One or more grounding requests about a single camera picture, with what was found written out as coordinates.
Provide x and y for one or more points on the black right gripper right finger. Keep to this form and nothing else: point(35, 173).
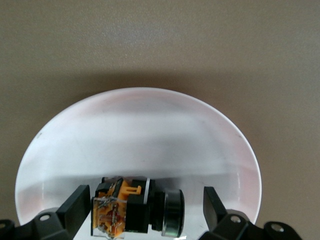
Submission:
point(225, 225)

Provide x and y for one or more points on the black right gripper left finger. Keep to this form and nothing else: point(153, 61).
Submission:
point(50, 225)

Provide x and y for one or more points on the orange and black switch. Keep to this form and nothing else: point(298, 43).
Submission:
point(135, 212)

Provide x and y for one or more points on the pink round plate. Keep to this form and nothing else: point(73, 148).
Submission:
point(137, 137)

